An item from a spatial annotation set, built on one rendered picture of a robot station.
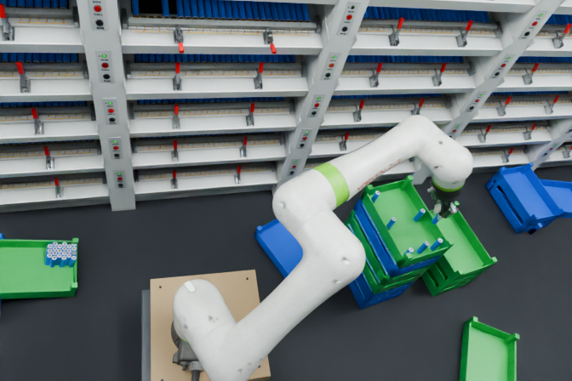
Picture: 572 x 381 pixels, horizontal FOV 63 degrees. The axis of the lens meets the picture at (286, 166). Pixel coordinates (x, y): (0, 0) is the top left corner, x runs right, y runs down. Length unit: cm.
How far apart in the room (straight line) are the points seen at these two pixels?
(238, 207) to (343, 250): 110
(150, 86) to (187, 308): 69
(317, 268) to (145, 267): 102
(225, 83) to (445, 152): 73
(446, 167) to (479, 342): 108
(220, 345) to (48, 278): 89
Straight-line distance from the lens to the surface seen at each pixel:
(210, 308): 127
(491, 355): 221
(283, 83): 162
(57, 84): 156
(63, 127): 170
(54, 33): 143
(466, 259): 214
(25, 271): 195
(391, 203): 180
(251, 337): 119
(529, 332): 237
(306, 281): 109
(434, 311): 215
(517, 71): 217
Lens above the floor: 177
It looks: 51 degrees down
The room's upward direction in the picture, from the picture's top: 19 degrees clockwise
